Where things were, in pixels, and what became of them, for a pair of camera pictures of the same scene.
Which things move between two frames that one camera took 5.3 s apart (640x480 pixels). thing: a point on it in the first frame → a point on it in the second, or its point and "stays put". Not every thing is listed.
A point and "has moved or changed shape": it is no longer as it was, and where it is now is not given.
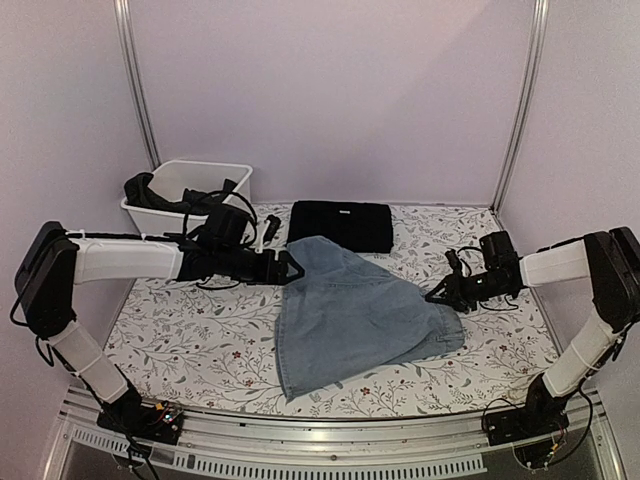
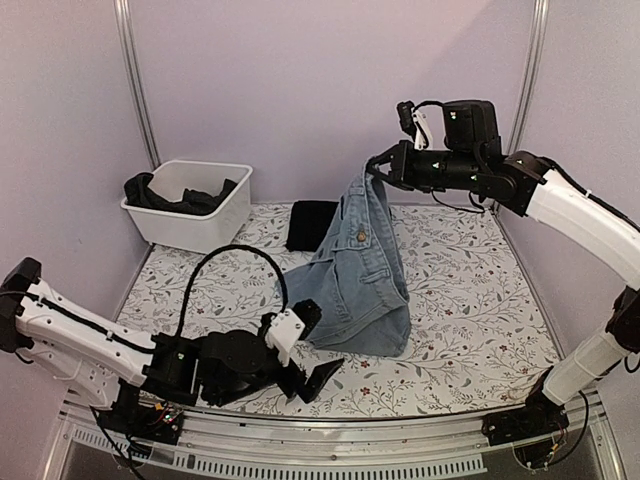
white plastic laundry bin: (170, 179) stays put
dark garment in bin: (138, 190) stays put
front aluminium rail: (237, 446) stays put
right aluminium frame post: (527, 93) stays put
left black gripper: (267, 277) → (313, 385)
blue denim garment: (345, 316) has moved or changed shape
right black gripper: (455, 293) → (401, 174)
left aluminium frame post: (132, 59) stays put
